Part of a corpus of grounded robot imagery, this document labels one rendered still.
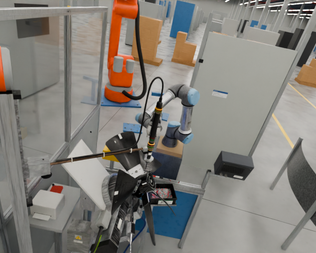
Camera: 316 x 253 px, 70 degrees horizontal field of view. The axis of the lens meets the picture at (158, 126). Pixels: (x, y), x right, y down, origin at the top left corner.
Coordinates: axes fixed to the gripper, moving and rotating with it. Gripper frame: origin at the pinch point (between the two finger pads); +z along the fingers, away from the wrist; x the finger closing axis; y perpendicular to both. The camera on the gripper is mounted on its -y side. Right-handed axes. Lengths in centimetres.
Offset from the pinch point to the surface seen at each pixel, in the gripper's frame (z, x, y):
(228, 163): -32, -63, 30
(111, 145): 1.4, 23.1, 13.7
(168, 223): -39, -34, 120
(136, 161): 0.6, 6.6, 22.4
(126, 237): 36, 2, 46
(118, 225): 35, 8, 40
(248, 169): -32, -80, 32
